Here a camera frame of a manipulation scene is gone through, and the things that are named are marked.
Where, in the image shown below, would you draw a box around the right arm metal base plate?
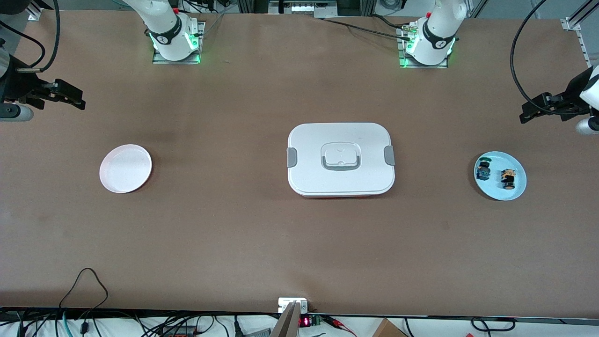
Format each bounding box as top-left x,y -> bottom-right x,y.
152,21 -> 205,65

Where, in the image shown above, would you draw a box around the red clip lead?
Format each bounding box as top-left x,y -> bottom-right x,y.
323,316 -> 356,337

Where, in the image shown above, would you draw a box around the aluminium frame with white parts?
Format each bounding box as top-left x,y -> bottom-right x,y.
269,0 -> 338,18

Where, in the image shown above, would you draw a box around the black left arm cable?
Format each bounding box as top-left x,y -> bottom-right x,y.
510,0 -> 549,106

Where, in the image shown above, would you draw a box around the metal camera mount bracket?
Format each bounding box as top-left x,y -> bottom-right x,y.
271,298 -> 309,337

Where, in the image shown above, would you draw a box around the pink round plate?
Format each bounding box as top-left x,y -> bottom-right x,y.
99,144 -> 153,194

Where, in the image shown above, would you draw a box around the brown cardboard box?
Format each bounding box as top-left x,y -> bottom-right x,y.
372,318 -> 409,337

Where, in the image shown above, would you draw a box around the black cable across table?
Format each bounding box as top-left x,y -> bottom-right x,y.
322,18 -> 412,40

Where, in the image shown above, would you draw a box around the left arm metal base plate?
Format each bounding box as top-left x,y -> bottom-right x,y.
398,26 -> 449,69

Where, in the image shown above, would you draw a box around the white lunch box grey clips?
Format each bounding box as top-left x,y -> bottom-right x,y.
286,123 -> 396,198

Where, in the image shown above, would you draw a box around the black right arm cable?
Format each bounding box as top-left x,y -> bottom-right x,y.
0,0 -> 61,73

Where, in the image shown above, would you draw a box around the light blue round plate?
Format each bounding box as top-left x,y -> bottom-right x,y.
474,151 -> 527,201

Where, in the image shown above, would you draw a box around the perforated aluminium profile rail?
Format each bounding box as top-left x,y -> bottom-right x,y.
562,0 -> 599,68

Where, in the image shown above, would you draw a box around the black looped table cable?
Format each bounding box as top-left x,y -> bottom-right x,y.
58,268 -> 109,323

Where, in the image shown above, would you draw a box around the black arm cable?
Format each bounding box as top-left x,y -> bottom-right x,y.
0,0 -> 61,73
510,0 -> 549,106

